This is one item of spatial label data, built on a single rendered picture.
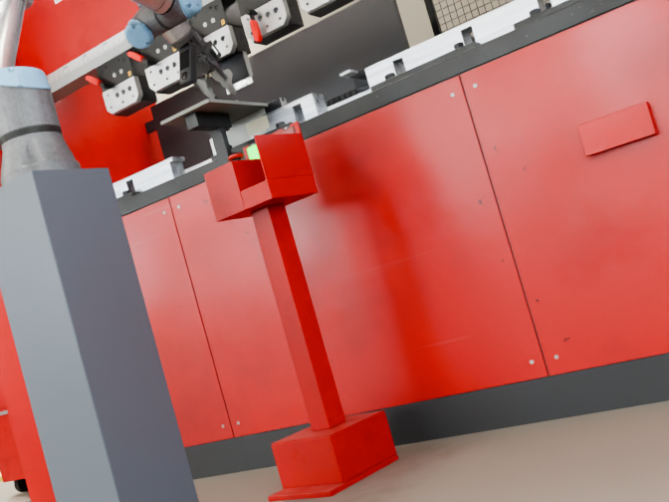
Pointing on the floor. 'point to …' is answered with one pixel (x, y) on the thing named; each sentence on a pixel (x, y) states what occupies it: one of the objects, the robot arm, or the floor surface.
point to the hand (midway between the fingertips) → (223, 96)
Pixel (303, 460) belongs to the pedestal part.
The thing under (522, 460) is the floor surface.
